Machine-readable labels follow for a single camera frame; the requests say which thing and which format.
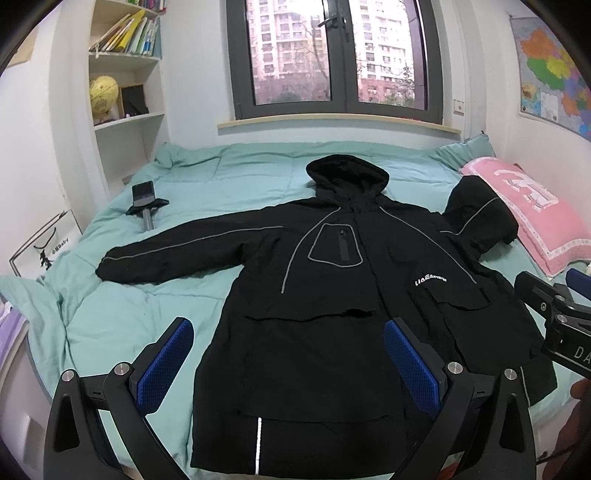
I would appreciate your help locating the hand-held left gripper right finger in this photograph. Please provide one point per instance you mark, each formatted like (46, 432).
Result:
(411, 369)

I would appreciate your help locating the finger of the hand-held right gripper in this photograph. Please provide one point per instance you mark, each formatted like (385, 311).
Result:
(579, 284)
(535, 290)

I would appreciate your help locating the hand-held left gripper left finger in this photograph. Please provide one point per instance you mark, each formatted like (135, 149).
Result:
(166, 364)

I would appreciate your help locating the black hooded jacket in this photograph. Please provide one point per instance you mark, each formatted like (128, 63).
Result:
(323, 323)

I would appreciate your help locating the person's right hand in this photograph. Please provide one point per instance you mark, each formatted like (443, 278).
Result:
(581, 390)

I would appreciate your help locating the pink pillow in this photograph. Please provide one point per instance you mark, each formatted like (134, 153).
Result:
(545, 207)

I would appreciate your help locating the teal pillow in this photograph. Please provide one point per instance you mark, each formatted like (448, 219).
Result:
(466, 150)

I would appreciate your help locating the purple cloth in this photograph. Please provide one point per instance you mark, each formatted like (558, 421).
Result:
(11, 337)

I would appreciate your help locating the white calligraphy poster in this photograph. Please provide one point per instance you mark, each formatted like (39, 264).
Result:
(41, 249)

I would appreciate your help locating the teal quilt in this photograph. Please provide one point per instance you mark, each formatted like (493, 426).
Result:
(231, 184)

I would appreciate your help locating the white bookshelf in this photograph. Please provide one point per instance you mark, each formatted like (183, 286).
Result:
(138, 124)

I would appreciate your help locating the wooden windowsill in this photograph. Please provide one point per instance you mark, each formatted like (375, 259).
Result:
(323, 121)

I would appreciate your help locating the black box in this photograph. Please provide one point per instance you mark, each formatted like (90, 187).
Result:
(135, 100)

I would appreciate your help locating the yellow globe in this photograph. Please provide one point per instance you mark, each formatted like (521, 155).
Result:
(104, 94)

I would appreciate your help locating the dark framed window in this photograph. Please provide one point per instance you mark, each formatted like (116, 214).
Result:
(344, 69)

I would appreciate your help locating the row of books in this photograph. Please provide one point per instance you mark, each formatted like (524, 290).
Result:
(134, 34)

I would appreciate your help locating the white wall switch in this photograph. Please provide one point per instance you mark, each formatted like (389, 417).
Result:
(458, 106)

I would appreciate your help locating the colourful wall map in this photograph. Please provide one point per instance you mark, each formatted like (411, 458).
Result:
(549, 69)

